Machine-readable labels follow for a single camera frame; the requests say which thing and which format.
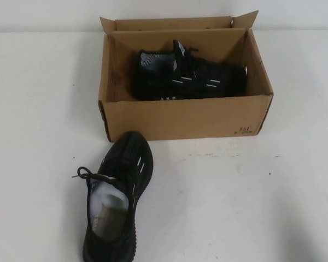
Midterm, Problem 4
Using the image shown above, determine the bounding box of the black sneaker with tongue label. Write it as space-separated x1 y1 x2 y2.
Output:
133 39 249 101

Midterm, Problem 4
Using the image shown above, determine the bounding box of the brown cardboard shoe box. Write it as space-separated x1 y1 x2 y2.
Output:
98 10 274 142

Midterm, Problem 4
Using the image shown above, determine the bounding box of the white paper shoe stuffing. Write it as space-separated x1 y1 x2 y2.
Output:
90 182 131 219

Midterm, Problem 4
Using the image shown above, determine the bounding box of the black sneaker with loose lace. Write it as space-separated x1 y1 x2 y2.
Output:
72 131 155 262

